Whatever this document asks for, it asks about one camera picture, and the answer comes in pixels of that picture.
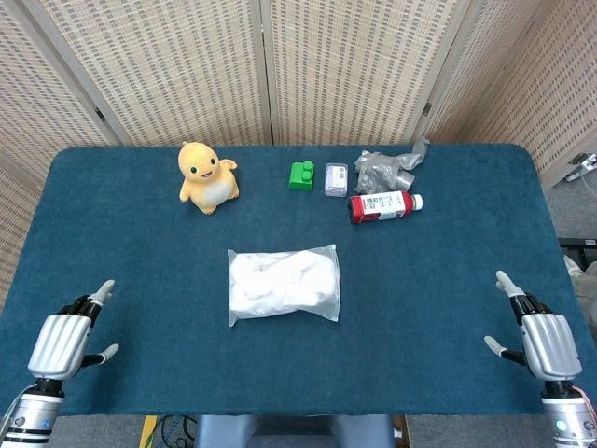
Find black metal stand base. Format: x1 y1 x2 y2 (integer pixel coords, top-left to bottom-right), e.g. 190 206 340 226
558 236 597 272

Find green building block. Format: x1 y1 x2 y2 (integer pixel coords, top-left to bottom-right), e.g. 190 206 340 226
287 160 316 192

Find woven folding screen panel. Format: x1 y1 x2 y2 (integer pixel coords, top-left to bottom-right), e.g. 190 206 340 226
258 0 472 146
0 0 127 164
21 0 274 147
0 151 46 309
414 0 597 188

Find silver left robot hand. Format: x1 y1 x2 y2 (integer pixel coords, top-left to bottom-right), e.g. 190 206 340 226
26 278 120 382

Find white power adapter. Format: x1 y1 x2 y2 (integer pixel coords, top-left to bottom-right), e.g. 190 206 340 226
566 152 597 182

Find yellow plush dinosaur toy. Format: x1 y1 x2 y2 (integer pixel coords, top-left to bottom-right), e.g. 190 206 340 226
177 141 241 217

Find small clear purple box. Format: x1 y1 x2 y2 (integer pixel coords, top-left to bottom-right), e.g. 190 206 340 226
323 162 350 199

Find transparent bag with white contents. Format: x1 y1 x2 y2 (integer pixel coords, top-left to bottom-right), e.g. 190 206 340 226
227 243 341 329

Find black floor cables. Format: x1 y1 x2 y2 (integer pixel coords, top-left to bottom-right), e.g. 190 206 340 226
156 414 200 448

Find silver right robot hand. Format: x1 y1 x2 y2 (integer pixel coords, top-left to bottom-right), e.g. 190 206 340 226
482 269 584 385

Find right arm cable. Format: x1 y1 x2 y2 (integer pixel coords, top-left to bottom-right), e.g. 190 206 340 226
573 383 597 414

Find grey foil packaging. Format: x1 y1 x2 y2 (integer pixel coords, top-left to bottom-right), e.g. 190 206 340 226
353 135 431 196

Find blue felt table cover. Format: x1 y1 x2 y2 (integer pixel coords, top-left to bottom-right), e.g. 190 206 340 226
0 143 597 417

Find grey blue robot torso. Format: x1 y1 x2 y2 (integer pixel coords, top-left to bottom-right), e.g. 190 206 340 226
193 413 396 448

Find red drink bottle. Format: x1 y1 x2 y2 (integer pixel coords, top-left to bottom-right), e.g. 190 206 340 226
349 189 424 226

